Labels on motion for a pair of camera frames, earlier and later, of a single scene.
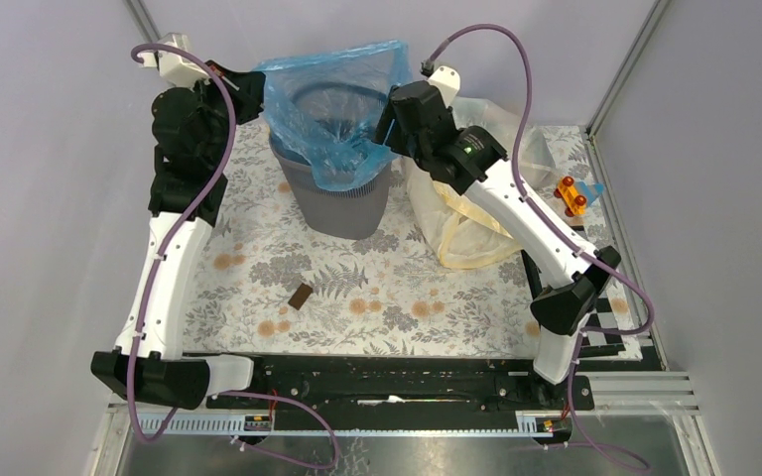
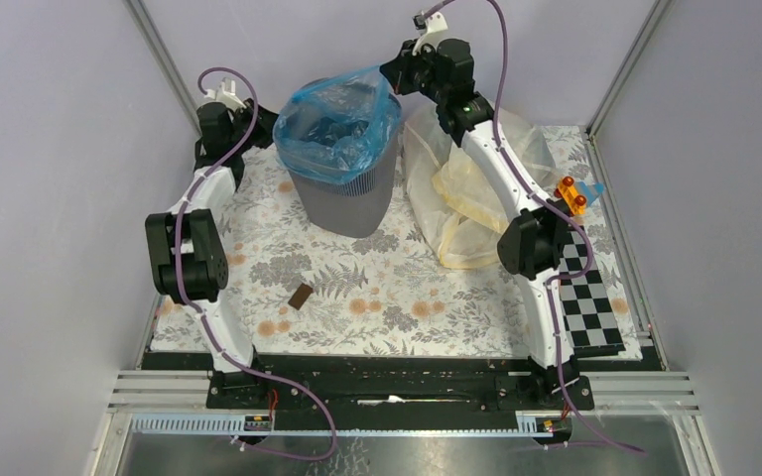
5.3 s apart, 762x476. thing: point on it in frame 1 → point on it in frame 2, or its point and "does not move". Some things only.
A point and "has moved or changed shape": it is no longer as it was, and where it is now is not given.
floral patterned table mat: x=267 y=290 does not move
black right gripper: x=383 y=127 → x=397 y=72
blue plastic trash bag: x=324 y=109 has moved or changed shape
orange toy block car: x=574 y=203 does not move
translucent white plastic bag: x=461 y=233 does not move
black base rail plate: x=406 y=385 does not move
